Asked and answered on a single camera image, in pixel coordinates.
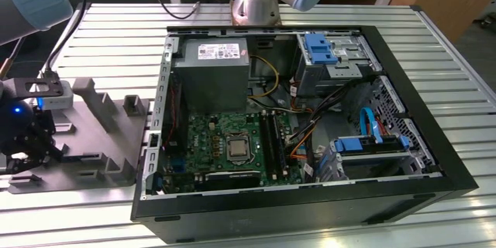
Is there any grey parts rack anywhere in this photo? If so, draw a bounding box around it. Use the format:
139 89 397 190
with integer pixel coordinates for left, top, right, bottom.
6 78 154 195

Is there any grey power supply unit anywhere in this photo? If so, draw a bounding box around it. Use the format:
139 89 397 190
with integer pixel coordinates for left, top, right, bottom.
171 38 250 114

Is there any orange wire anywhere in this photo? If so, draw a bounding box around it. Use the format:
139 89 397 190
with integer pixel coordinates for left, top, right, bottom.
287 140 311 161

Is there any metal drive cage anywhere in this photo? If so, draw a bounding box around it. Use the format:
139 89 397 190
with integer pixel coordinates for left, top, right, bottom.
295 32 383 95

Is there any CPU socket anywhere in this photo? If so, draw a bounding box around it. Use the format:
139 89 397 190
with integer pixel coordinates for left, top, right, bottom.
222 132 257 165

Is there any silver CPU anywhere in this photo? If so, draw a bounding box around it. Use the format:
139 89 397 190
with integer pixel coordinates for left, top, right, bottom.
226 139 251 157

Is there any black open PC case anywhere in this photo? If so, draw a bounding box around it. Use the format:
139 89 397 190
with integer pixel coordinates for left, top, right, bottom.
129 24 479 245

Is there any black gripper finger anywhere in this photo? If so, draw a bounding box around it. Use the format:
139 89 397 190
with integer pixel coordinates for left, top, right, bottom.
6 151 34 174
22 113 62 162

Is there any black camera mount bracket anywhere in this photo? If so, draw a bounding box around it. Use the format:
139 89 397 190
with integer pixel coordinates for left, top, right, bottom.
13 77 65 98

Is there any yellow wire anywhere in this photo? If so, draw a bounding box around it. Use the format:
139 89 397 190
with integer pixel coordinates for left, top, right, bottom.
246 55 279 99

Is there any black camera cable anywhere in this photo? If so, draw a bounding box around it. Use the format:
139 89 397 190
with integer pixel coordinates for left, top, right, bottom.
37 0 89 82

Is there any thin red wire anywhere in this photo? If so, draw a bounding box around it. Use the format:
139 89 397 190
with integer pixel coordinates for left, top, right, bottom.
161 82 182 148

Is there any hard disk in blue carrier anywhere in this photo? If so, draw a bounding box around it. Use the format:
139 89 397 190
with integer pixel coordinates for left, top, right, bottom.
330 134 410 156

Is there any black wire bundle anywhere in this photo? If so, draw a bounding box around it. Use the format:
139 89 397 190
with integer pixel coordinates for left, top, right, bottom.
285 74 381 144

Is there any blue drive bay latch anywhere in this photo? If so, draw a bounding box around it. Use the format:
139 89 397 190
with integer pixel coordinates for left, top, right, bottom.
303 33 338 65

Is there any blue flat data wire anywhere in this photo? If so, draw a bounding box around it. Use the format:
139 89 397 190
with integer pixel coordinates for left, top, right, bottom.
358 107 385 144

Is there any brown braided cable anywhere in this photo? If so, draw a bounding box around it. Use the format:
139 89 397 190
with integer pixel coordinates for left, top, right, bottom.
0 38 25 78

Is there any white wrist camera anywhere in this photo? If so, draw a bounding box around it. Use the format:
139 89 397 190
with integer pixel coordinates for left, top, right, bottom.
39 81 74 112

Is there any installed RAM stick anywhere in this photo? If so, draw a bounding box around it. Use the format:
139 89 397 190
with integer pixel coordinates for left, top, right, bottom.
271 112 289 175

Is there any green motherboard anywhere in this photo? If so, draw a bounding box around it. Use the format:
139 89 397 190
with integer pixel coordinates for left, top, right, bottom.
159 110 310 194

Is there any black graphics card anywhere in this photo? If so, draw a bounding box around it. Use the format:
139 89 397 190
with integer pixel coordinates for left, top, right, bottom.
203 169 262 191

